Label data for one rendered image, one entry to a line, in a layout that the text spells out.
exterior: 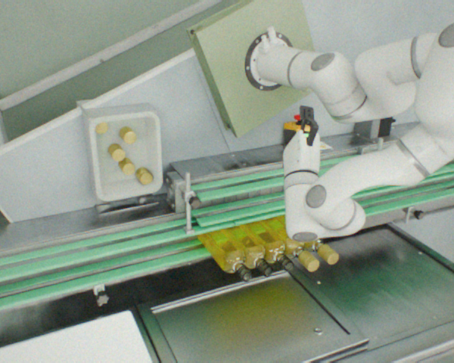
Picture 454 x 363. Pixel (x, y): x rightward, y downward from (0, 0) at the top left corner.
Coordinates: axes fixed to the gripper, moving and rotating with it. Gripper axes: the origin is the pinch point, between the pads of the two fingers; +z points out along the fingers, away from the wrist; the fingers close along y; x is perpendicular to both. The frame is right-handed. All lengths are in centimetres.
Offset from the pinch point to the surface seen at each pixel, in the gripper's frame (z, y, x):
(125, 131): 4.7, -23.1, 37.4
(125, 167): -2.2, -29.5, 35.8
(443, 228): 20, -74, -98
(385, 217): 6, -49, -54
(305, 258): -23.5, -22.9, -10.7
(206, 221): -13.7, -30.4, 13.3
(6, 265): -29, -35, 58
